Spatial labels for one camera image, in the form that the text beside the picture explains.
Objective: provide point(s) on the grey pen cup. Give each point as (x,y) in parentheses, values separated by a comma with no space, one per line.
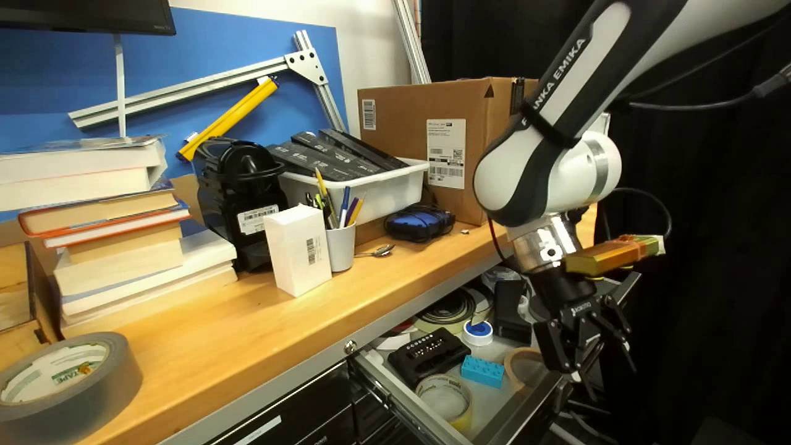
(342,249)

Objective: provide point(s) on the grey duct tape roll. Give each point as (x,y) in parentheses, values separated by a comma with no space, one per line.
(66,386)

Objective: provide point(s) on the tan masking tape roll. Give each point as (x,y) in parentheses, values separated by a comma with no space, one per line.
(520,362)

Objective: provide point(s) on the brown cardboard shipping box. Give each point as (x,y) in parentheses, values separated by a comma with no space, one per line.
(428,140)

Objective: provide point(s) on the aluminium extrusion frame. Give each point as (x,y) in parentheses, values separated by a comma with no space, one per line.
(207,83)

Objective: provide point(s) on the black flat boxes in bin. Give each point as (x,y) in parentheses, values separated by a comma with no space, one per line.
(331,155)

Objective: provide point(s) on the small blue white tape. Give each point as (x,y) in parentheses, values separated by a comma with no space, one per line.
(479,333)

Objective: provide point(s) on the black upright device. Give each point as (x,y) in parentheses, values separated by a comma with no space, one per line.
(510,310)

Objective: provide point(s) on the white plastic bin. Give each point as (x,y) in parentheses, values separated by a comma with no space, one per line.
(373,188)

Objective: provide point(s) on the orange yellow wrist camera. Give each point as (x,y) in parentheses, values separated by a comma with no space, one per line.
(614,254)

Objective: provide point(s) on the blue wall board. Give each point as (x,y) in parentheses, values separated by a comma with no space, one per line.
(59,83)

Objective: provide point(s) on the black lower cabinet drawers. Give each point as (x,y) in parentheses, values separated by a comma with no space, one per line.
(313,410)

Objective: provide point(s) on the black label printer machine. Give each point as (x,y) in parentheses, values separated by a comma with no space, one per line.
(237,194)

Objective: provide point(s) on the stack of books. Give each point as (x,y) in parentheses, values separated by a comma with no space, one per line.
(211,255)

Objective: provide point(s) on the white tape roll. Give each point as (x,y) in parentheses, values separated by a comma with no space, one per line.
(447,401)

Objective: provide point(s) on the yellow spirit level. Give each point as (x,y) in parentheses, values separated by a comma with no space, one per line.
(228,119)

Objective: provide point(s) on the coloured pens bundle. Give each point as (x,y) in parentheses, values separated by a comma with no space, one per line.
(337,205)

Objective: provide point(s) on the small metal keys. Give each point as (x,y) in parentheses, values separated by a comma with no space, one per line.
(381,249)

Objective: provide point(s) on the black curtain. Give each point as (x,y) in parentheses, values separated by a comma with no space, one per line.
(717,288)

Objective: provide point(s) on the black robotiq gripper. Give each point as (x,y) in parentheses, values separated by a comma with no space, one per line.
(569,299)

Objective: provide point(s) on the white rectangular box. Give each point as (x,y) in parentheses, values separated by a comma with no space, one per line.
(298,251)

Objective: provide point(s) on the wooden block stack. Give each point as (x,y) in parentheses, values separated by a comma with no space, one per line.
(13,279)

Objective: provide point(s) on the thick cream paged book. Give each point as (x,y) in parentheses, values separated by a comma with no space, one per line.
(119,262)

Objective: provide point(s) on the large white book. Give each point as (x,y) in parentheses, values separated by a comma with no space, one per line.
(77,171)

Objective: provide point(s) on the black flat case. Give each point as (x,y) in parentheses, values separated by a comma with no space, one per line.
(428,356)

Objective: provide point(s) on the brown cover book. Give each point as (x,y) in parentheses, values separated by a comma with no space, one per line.
(89,210)

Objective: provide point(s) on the grey open metal drawer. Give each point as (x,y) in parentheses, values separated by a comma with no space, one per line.
(462,386)

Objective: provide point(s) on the white franka robot arm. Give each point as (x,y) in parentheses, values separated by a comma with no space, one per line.
(560,150)

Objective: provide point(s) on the red edged book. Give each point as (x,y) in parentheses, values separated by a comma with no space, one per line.
(114,229)

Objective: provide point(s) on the black and yellow tape roll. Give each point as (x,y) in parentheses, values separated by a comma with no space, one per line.
(447,313)

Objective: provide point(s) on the blue and black pouch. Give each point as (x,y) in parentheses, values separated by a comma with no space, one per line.
(418,224)

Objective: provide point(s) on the black monitor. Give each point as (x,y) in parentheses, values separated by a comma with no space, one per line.
(82,16)

